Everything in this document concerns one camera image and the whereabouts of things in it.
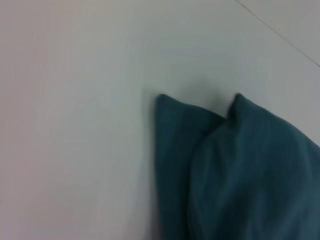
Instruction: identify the teal t-shirt with FREE print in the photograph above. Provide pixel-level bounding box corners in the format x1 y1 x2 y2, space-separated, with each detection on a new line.
149 92 320 240

